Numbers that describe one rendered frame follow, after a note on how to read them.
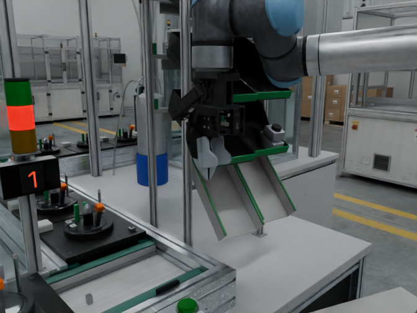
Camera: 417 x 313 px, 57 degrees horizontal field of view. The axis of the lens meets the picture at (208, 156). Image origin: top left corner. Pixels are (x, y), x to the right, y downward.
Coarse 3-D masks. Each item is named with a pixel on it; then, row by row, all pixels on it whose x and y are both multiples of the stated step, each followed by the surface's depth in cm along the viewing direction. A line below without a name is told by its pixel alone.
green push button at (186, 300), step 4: (184, 300) 78; (188, 300) 78; (192, 300) 78; (180, 304) 77; (184, 304) 77; (188, 304) 77; (192, 304) 77; (196, 304) 77; (180, 308) 76; (184, 308) 76; (188, 308) 76; (192, 308) 76; (196, 308) 77; (184, 312) 76; (188, 312) 76; (192, 312) 76
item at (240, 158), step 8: (176, 96) 109; (176, 120) 111; (224, 136) 110; (232, 136) 110; (224, 144) 106; (232, 144) 107; (240, 144) 107; (232, 152) 104; (240, 152) 105; (248, 152) 105; (232, 160) 99; (240, 160) 101; (248, 160) 102
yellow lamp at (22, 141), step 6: (12, 132) 79; (18, 132) 79; (24, 132) 79; (30, 132) 80; (12, 138) 80; (18, 138) 79; (24, 138) 80; (30, 138) 81; (36, 138) 83; (12, 144) 80; (18, 144) 80; (24, 144) 80; (30, 144) 81; (36, 144) 82; (12, 150) 81; (18, 150) 80; (24, 150) 80; (30, 150) 81; (36, 150) 82
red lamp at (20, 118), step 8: (8, 112) 79; (16, 112) 78; (24, 112) 79; (32, 112) 81; (8, 120) 80; (16, 120) 78; (24, 120) 79; (32, 120) 81; (16, 128) 79; (24, 128) 79; (32, 128) 81
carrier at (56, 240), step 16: (48, 224) 111; (64, 224) 115; (80, 224) 111; (112, 224) 112; (128, 224) 115; (48, 240) 105; (64, 240) 105; (80, 240) 105; (96, 240) 105; (112, 240) 105; (128, 240) 107; (64, 256) 96; (80, 256) 98
